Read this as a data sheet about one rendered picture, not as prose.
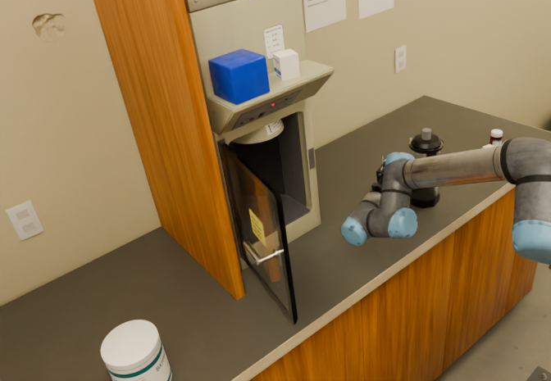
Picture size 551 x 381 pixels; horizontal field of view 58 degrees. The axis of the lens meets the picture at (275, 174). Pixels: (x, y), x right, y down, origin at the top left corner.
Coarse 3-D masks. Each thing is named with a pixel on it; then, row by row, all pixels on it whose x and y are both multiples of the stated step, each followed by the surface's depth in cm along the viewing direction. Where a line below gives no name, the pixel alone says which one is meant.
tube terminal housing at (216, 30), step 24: (240, 0) 117; (264, 0) 121; (288, 0) 125; (192, 24) 111; (216, 24) 115; (240, 24) 119; (264, 24) 123; (288, 24) 128; (216, 48) 117; (240, 48) 122; (264, 48) 126; (288, 48) 130; (264, 120) 134; (216, 144) 128; (312, 144) 149; (312, 192) 157; (312, 216) 161; (288, 240) 158; (240, 264) 149
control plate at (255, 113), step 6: (300, 90) 126; (288, 96) 125; (294, 96) 128; (270, 102) 121; (276, 102) 124; (282, 102) 127; (288, 102) 130; (258, 108) 120; (264, 108) 123; (270, 108) 126; (276, 108) 129; (246, 114) 119; (252, 114) 122; (258, 114) 125; (264, 114) 128; (240, 120) 121; (246, 120) 124; (252, 120) 127; (234, 126) 123
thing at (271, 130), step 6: (276, 120) 142; (264, 126) 139; (270, 126) 140; (276, 126) 141; (282, 126) 144; (252, 132) 138; (258, 132) 138; (264, 132) 139; (270, 132) 139; (276, 132) 141; (240, 138) 139; (246, 138) 139; (252, 138) 138; (258, 138) 139; (264, 138) 139; (270, 138) 140
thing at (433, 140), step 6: (426, 132) 155; (414, 138) 158; (420, 138) 157; (426, 138) 156; (432, 138) 156; (438, 138) 156; (414, 144) 157; (420, 144) 155; (426, 144) 154; (432, 144) 154; (438, 144) 155
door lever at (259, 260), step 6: (246, 240) 120; (246, 246) 118; (252, 246) 118; (252, 252) 116; (276, 252) 114; (258, 258) 114; (264, 258) 114; (270, 258) 114; (276, 258) 115; (258, 264) 113
